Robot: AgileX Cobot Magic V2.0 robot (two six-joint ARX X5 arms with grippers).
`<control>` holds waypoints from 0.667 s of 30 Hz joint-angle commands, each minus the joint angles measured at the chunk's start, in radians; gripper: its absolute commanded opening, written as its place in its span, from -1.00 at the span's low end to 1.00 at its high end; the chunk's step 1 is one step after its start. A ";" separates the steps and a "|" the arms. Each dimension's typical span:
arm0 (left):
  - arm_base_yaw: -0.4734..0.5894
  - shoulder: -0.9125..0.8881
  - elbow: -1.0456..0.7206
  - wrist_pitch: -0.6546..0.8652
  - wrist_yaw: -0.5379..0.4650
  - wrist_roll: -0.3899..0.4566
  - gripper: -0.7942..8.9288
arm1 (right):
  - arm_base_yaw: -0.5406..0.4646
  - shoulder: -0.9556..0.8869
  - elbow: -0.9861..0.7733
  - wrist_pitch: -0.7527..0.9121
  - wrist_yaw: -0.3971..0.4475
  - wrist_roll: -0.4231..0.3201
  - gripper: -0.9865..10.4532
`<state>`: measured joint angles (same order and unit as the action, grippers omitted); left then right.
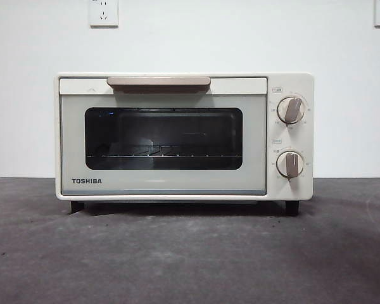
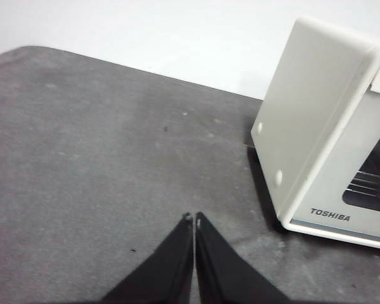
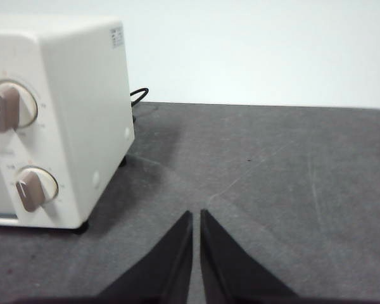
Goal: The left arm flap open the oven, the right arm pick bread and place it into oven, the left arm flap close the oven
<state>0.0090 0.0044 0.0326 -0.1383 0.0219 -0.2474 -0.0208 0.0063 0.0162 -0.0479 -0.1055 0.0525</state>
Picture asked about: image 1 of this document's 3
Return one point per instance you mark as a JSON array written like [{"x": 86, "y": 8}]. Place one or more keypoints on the cream oven knob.
[
  {"x": 290, "y": 164},
  {"x": 290, "y": 110}
]

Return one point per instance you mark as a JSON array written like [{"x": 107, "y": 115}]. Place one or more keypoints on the cream Toshiba toaster oven body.
[{"x": 291, "y": 85}]

